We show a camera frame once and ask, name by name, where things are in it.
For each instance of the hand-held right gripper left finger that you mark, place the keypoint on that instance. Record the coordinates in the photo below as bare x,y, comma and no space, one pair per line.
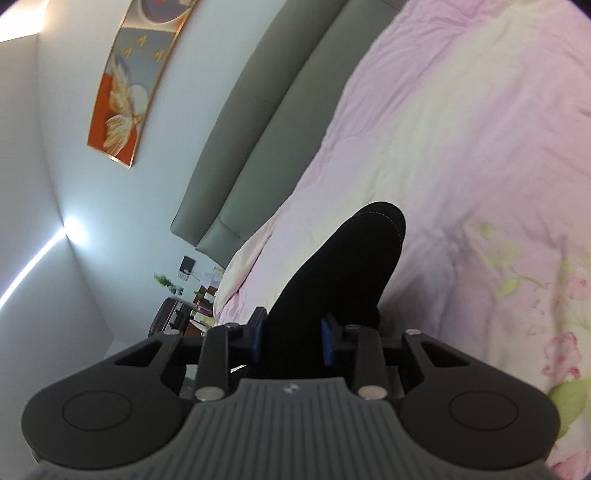
256,333

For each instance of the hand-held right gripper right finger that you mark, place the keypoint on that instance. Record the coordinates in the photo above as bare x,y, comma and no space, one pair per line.
328,342

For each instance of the black pants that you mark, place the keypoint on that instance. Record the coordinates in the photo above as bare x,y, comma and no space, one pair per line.
341,267

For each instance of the cluttered bedside table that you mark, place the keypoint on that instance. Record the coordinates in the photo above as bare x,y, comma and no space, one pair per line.
203,309

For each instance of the dark brown suitcase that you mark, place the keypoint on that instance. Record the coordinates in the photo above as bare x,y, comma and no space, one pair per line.
164,316

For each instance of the small green plant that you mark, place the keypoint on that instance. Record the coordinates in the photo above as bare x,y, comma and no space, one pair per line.
166,282

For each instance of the grey padded headboard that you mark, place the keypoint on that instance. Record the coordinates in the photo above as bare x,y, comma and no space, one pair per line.
268,115

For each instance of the ceiling light strip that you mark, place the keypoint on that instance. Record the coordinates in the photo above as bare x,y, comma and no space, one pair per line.
27,272

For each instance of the pink floral quilt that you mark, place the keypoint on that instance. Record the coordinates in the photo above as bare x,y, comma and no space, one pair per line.
452,138

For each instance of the framed wall painting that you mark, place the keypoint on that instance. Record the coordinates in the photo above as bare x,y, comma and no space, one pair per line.
134,83

